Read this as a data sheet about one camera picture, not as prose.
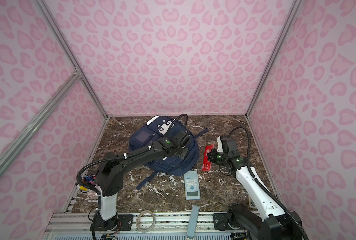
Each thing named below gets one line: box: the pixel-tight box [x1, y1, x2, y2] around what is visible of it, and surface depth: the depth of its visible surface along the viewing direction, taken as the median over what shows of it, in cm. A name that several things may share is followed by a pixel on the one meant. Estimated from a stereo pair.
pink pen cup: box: [80, 175, 97, 186], surface depth 75 cm
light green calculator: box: [184, 170, 201, 201], surface depth 85 cm
